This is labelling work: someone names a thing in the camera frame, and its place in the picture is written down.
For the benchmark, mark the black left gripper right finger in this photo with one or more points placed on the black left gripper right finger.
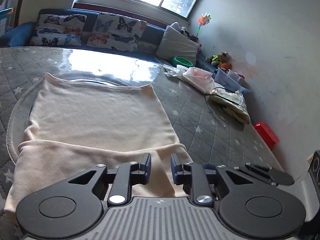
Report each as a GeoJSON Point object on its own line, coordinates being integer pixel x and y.
{"type": "Point", "coordinates": [245, 205]}

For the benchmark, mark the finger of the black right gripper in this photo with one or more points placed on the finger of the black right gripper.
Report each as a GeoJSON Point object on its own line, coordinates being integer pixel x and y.
{"type": "Point", "coordinates": [269, 175]}

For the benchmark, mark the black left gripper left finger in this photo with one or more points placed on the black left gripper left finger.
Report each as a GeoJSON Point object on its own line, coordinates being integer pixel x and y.
{"type": "Point", "coordinates": [72, 206]}

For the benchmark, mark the cream garment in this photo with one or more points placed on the cream garment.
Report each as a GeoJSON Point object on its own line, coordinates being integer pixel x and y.
{"type": "Point", "coordinates": [74, 126]}

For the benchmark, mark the red plastic box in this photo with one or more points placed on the red plastic box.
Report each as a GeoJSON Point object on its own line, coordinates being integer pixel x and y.
{"type": "Point", "coordinates": [266, 133]}

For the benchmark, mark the yellowish packaged cloth bag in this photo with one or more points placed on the yellowish packaged cloth bag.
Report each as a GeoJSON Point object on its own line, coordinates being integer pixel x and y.
{"type": "Point", "coordinates": [233, 103]}

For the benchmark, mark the blue storage box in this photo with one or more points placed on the blue storage box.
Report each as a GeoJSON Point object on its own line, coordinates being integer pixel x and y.
{"type": "Point", "coordinates": [230, 81]}

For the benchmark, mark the pink white plastic bag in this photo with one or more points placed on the pink white plastic bag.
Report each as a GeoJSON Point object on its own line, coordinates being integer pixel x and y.
{"type": "Point", "coordinates": [200, 79]}

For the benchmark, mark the teddy bear toy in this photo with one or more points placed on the teddy bear toy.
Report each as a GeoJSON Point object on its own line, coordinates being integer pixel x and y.
{"type": "Point", "coordinates": [220, 60]}

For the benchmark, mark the green bowl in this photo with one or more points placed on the green bowl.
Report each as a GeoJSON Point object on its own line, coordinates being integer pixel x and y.
{"type": "Point", "coordinates": [181, 61]}

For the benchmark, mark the grey pillow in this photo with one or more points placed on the grey pillow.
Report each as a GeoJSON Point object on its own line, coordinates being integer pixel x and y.
{"type": "Point", "coordinates": [173, 44]}

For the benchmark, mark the orange pinwheel toy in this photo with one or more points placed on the orange pinwheel toy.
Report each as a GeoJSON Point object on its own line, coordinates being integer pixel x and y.
{"type": "Point", "coordinates": [203, 20]}

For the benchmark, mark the left butterfly print cushion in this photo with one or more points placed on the left butterfly print cushion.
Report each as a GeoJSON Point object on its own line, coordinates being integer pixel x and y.
{"type": "Point", "coordinates": [58, 30]}

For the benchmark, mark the butterfly print cushion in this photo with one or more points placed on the butterfly print cushion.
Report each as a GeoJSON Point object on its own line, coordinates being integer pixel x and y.
{"type": "Point", "coordinates": [116, 32]}
{"type": "Point", "coordinates": [58, 30]}

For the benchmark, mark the blue sofa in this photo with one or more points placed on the blue sofa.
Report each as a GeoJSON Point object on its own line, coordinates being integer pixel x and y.
{"type": "Point", "coordinates": [147, 46]}

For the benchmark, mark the right butterfly print cushion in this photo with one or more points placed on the right butterfly print cushion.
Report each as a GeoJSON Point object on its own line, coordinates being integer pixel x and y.
{"type": "Point", "coordinates": [116, 32]}

